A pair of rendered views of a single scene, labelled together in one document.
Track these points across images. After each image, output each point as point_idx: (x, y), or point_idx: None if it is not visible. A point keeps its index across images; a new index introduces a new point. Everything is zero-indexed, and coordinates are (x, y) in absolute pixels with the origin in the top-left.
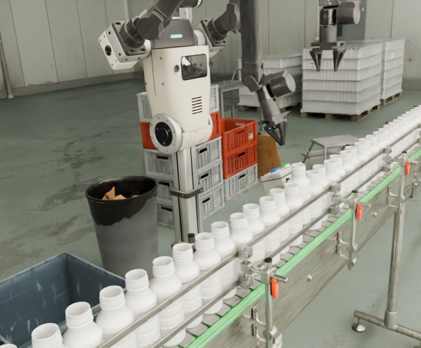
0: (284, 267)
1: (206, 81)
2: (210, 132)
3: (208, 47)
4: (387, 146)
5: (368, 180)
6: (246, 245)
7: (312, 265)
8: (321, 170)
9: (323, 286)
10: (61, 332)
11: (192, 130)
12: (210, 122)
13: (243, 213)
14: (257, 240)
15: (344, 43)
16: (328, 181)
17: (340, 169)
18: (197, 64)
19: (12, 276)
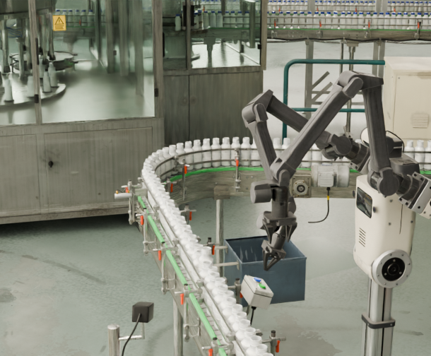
0: (182, 279)
1: (370, 222)
2: (371, 275)
3: (375, 194)
4: (234, 335)
5: (222, 335)
6: (179, 241)
7: (189, 307)
8: (208, 269)
9: (193, 339)
10: (228, 247)
11: (357, 256)
12: (372, 265)
13: (188, 232)
14: (181, 246)
15: (267, 220)
16: (205, 280)
17: (214, 288)
18: (365, 202)
19: (293, 244)
